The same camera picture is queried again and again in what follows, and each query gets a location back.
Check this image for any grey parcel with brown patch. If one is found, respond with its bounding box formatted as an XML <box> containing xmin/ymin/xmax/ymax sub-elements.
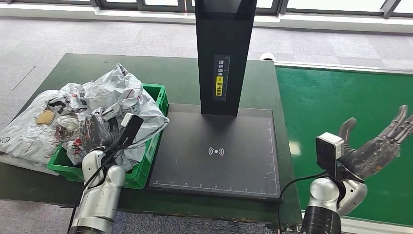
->
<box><xmin>0</xmin><ymin>90</ymin><xmax>65</xmax><ymax>176</ymax></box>

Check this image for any plain grey parcel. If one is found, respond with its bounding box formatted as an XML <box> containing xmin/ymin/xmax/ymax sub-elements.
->
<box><xmin>114</xmin><ymin>89</ymin><xmax>170</xmax><ymax>173</ymax></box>

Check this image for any green plastic crate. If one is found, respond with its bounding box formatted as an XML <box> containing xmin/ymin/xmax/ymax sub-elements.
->
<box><xmin>46</xmin><ymin>83</ymin><xmax>169</xmax><ymax>190</ymax></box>

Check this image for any dark green table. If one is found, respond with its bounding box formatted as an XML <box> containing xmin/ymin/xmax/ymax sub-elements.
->
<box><xmin>0</xmin><ymin>53</ymin><xmax>302</xmax><ymax>228</ymax></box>

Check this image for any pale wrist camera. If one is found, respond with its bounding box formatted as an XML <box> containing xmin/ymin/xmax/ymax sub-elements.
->
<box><xmin>117</xmin><ymin>112</ymin><xmax>145</xmax><ymax>147</ymax></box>
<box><xmin>315</xmin><ymin>132</ymin><xmax>345</xmax><ymax>180</ymax></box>

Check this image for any white crate label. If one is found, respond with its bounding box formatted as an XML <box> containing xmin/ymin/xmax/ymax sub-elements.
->
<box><xmin>145</xmin><ymin>132</ymin><xmax>162</xmax><ymax>164</ymax></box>

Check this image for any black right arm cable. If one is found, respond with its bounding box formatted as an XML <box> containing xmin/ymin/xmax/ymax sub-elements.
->
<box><xmin>277</xmin><ymin>170</ymin><xmax>329</xmax><ymax>234</ymax></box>

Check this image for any dark window frame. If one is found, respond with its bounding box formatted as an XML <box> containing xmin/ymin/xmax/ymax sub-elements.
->
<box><xmin>0</xmin><ymin>0</ymin><xmax>413</xmax><ymax>19</ymax></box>

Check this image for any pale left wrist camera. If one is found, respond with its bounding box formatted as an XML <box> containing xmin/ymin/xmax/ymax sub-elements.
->
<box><xmin>117</xmin><ymin>112</ymin><xmax>145</xmax><ymax>147</ymax></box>

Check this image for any grey parcel with black letters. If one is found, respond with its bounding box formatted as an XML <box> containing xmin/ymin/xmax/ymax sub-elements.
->
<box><xmin>46</xmin><ymin>63</ymin><xmax>145</xmax><ymax>166</ymax></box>

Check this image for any black and yellow machine sticker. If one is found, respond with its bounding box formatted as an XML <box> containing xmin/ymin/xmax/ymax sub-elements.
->
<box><xmin>212</xmin><ymin>55</ymin><xmax>232</xmax><ymax>102</ymax></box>

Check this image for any green conveyor belt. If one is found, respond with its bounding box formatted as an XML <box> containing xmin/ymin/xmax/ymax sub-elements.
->
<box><xmin>275</xmin><ymin>60</ymin><xmax>413</xmax><ymax>234</ymax></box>

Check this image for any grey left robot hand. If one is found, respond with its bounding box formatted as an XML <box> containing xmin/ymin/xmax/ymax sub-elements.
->
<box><xmin>79</xmin><ymin>114</ymin><xmax>122</xmax><ymax>152</ymax></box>

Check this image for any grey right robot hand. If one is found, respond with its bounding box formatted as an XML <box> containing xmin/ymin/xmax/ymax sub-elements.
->
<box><xmin>337</xmin><ymin>105</ymin><xmax>413</xmax><ymax>181</ymax></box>

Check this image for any black inbound scanning machine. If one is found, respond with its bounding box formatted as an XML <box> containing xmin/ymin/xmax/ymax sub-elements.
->
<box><xmin>147</xmin><ymin>0</ymin><xmax>282</xmax><ymax>201</ymax></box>

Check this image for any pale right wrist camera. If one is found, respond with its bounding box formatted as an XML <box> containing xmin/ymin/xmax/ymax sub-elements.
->
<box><xmin>315</xmin><ymin>132</ymin><xmax>345</xmax><ymax>180</ymax></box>

